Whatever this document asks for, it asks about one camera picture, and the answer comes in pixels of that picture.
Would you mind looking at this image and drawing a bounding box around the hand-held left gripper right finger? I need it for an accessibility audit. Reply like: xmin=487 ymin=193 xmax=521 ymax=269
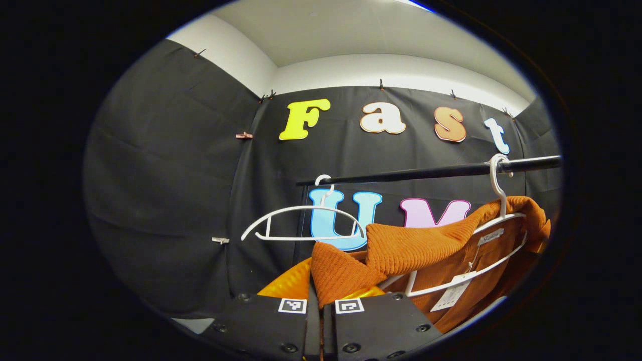
xmin=322 ymin=285 xmax=444 ymax=361

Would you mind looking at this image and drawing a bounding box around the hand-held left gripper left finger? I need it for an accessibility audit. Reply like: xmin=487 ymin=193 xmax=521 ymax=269
xmin=208 ymin=257 xmax=323 ymax=361

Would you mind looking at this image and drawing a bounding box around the orange corduroy jacket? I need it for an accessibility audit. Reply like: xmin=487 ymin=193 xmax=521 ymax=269
xmin=311 ymin=196 xmax=552 ymax=334

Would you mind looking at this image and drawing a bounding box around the white plastic hanger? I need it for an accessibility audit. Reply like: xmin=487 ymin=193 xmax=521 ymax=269
xmin=379 ymin=154 xmax=528 ymax=299
xmin=241 ymin=174 xmax=366 ymax=243

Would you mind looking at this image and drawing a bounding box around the black backdrop cloth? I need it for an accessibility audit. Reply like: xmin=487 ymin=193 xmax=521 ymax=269
xmin=83 ymin=39 xmax=562 ymax=321

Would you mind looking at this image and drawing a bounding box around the black clothes rail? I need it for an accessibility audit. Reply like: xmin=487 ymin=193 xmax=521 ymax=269
xmin=297 ymin=155 xmax=562 ymax=187

